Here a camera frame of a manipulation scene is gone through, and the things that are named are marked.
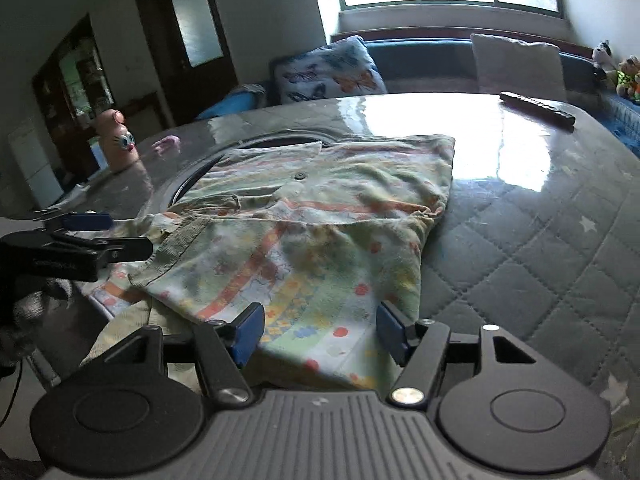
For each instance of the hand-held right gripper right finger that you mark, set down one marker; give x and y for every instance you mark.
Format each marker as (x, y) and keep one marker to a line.
(390, 332)

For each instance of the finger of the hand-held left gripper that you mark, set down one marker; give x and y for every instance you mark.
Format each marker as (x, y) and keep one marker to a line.
(90, 221)
(127, 250)

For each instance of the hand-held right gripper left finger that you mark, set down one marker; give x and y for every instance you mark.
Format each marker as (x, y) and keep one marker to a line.
(250, 335)

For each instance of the green patterned shirt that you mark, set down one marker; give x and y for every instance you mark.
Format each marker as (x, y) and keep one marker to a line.
(310, 240)

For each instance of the white refrigerator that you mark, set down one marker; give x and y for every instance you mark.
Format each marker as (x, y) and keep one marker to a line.
(32, 165)

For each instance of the pink cartoon face bottle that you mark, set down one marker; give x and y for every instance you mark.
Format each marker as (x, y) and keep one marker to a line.
(117, 145)

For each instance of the low wooden side cabinet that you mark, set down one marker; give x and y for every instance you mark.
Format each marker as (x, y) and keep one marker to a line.
(147, 112)

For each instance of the dark wooden display cabinet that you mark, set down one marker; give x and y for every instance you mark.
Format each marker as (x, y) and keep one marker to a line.
(55, 85)

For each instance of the blue seat cushion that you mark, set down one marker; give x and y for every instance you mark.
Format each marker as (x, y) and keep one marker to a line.
(225, 107)

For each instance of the dark wooden door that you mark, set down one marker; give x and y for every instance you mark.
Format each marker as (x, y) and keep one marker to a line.
(155, 60)

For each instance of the round recessed table stove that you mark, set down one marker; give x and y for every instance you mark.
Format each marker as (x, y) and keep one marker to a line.
(290, 140)

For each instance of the grey crumpled cloth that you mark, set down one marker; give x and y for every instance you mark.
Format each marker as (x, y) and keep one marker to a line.
(247, 90)

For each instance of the butterfly print pillow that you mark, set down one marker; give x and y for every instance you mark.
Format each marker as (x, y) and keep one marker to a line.
(330, 72)

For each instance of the black remote control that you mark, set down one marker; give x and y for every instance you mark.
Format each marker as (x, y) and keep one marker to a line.
(537, 109)

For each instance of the blue corner sofa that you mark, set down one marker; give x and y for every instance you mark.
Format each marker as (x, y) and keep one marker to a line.
(425, 65)

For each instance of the plain white pillow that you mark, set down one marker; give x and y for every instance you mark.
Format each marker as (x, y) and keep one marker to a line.
(517, 67)

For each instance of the black and white cow plush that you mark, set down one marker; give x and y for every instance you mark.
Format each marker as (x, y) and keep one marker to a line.
(602, 62)

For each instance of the bear plush with green vest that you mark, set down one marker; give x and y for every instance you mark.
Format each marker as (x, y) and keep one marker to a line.
(625, 77)

